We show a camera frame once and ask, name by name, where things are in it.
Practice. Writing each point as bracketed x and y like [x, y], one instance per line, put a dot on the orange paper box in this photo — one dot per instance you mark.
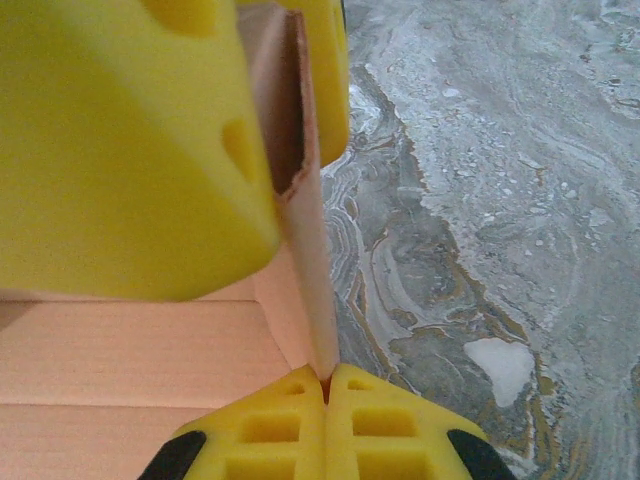
[150, 350]

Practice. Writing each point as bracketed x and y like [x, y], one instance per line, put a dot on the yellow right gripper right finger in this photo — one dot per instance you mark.
[400, 440]

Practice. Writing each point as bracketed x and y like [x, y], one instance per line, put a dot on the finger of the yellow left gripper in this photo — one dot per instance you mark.
[330, 75]
[125, 150]

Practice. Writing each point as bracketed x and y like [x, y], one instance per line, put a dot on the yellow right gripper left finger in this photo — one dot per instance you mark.
[270, 440]

